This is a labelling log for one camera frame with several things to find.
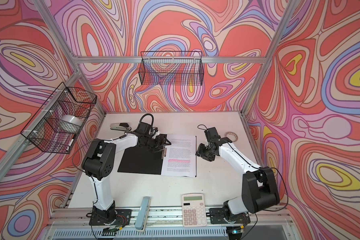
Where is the grey black stapler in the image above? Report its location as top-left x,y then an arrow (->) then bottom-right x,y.
110,123 -> 132,132

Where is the black wire basket left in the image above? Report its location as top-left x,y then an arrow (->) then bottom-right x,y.
21,83 -> 97,154

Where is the printed paper sheet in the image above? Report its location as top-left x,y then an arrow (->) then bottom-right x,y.
161,135 -> 197,178

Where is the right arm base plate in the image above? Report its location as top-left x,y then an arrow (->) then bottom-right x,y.
209,207 -> 251,226

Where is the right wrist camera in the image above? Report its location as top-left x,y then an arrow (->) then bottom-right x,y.
204,127 -> 221,143

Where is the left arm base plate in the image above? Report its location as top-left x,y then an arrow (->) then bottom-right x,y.
86,209 -> 132,227

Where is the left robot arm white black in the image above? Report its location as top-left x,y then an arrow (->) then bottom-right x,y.
82,132 -> 172,224

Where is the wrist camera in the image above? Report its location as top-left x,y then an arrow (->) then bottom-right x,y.
204,127 -> 221,143
134,122 -> 160,138

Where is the blue folder black inside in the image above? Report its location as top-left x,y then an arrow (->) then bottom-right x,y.
117,134 -> 198,178

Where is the marker pen in basket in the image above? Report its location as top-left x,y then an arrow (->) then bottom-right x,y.
66,136 -> 75,153

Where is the clear tape roll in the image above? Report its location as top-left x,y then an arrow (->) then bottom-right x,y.
226,132 -> 239,143

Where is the pink white calculator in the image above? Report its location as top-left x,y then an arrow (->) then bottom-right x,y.
182,194 -> 207,228

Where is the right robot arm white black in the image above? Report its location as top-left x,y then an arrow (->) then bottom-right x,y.
196,138 -> 280,222

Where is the black wire basket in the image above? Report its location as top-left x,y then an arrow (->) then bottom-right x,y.
139,51 -> 204,86
21,83 -> 97,154

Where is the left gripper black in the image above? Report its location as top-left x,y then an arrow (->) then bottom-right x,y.
143,135 -> 171,154

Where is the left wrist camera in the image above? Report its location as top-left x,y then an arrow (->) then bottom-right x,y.
134,122 -> 160,138

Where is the light blue eraser bar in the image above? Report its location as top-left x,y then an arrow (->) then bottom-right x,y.
135,196 -> 151,232

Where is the black wire basket back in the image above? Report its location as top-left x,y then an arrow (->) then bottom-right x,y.
139,51 -> 204,86

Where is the grey tape roll in basket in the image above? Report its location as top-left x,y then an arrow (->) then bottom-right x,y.
61,115 -> 83,126

